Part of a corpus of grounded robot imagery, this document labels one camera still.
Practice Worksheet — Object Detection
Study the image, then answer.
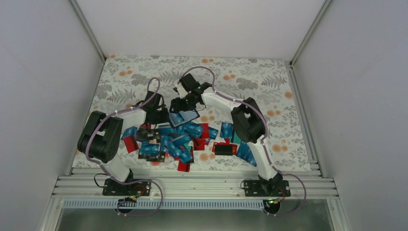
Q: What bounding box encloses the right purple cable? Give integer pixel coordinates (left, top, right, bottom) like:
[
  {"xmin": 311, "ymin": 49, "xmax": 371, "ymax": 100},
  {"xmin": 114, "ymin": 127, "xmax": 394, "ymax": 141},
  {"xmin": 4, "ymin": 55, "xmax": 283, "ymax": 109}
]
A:
[{"xmin": 180, "ymin": 66, "xmax": 307, "ymax": 192}]

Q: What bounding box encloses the red card bottom centre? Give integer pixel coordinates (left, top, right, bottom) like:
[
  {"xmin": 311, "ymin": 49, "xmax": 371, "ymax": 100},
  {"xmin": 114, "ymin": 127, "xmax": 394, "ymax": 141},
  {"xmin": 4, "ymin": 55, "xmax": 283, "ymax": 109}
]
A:
[{"xmin": 177, "ymin": 161, "xmax": 191, "ymax": 172}]

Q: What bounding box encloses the black VIP card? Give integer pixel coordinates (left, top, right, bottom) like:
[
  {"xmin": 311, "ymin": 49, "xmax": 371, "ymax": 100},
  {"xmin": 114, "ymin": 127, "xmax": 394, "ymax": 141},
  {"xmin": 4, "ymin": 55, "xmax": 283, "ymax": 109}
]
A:
[{"xmin": 136, "ymin": 127, "xmax": 161, "ymax": 142}]

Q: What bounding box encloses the black leather card holder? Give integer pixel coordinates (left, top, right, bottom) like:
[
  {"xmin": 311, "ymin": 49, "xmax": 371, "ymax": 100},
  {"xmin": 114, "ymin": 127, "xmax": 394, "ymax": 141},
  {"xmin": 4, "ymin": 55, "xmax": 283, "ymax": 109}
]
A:
[{"xmin": 169, "ymin": 110, "xmax": 200, "ymax": 128}]

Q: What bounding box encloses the blue VIP card stack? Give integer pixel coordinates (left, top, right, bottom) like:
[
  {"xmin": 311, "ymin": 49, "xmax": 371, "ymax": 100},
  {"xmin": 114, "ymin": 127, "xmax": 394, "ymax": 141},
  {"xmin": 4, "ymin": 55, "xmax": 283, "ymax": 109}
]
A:
[{"xmin": 236, "ymin": 142, "xmax": 257, "ymax": 167}]

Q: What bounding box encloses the aluminium rail frame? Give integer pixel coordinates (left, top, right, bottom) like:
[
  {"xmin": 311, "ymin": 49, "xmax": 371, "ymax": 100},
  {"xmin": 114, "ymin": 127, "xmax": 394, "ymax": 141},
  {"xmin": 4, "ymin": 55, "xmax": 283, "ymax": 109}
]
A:
[{"xmin": 52, "ymin": 162, "xmax": 339, "ymax": 199}]

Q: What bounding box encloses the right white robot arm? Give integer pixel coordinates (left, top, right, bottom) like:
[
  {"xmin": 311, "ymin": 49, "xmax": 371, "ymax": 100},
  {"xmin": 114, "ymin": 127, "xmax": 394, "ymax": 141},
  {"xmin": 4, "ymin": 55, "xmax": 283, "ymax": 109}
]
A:
[{"xmin": 170, "ymin": 74, "xmax": 283, "ymax": 196}]

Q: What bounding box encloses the blue VIP card lower left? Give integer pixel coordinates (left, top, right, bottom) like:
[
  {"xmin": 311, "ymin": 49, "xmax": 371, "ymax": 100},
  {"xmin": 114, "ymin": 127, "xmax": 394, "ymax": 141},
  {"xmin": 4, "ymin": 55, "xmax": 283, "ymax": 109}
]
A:
[{"xmin": 140, "ymin": 143, "xmax": 160, "ymax": 155}]

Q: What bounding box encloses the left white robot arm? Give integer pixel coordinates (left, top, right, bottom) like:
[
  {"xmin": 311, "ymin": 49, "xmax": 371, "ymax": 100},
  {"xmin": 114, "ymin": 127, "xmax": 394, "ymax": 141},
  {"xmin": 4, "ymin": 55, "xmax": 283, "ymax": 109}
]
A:
[{"xmin": 77, "ymin": 91, "xmax": 168, "ymax": 195}]

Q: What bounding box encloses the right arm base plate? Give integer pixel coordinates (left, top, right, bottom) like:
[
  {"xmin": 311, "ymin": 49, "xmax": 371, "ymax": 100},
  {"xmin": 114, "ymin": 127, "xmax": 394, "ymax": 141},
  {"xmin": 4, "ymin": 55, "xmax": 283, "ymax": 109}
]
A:
[{"xmin": 240, "ymin": 179, "xmax": 291, "ymax": 197}]

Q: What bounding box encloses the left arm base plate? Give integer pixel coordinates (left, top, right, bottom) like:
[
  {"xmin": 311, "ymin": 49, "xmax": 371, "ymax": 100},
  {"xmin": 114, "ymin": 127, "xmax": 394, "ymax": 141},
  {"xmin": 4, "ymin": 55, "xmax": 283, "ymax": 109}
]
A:
[{"xmin": 102, "ymin": 179, "xmax": 151, "ymax": 196}]

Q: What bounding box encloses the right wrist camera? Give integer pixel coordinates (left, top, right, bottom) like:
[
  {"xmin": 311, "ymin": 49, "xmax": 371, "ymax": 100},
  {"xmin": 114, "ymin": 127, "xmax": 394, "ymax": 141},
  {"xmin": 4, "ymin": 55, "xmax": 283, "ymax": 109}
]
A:
[{"xmin": 173, "ymin": 83, "xmax": 189, "ymax": 99}]

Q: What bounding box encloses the black card on red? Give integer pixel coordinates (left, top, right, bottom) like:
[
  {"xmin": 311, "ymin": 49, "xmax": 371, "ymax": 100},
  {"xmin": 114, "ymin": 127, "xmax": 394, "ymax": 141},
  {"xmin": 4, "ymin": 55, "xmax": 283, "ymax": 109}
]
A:
[{"xmin": 214, "ymin": 145, "xmax": 234, "ymax": 155}]

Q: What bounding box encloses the grey perforated cable duct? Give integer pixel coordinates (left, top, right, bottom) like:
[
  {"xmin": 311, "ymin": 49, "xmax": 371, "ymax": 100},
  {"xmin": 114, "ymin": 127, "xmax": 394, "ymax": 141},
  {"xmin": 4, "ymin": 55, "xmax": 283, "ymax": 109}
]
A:
[{"xmin": 62, "ymin": 198, "xmax": 264, "ymax": 210}]

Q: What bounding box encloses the red card far left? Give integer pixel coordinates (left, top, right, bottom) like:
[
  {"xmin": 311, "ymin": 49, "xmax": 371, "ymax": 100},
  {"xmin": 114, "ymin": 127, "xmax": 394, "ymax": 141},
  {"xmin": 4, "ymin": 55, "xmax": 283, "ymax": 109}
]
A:
[{"xmin": 123, "ymin": 136, "xmax": 139, "ymax": 153}]

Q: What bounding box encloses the blue card beside teal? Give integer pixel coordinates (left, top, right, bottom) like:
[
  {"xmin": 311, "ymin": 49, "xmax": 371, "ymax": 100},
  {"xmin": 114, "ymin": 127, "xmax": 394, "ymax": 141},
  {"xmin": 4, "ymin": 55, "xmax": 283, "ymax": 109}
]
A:
[{"xmin": 220, "ymin": 122, "xmax": 233, "ymax": 139}]

